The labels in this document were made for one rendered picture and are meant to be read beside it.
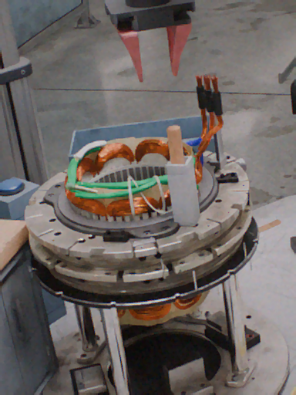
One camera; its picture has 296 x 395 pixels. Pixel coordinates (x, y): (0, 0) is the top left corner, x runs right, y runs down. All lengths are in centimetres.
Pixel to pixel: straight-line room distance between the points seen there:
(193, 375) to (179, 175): 32
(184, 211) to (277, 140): 292
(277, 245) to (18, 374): 61
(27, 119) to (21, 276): 42
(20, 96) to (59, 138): 274
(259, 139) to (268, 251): 239
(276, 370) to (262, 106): 311
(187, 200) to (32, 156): 60
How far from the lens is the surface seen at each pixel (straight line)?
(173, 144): 131
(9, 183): 169
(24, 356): 155
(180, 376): 148
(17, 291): 151
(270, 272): 184
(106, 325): 142
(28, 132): 186
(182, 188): 133
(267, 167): 403
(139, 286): 136
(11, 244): 146
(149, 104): 478
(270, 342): 162
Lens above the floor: 174
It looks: 27 degrees down
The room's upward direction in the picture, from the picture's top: 9 degrees counter-clockwise
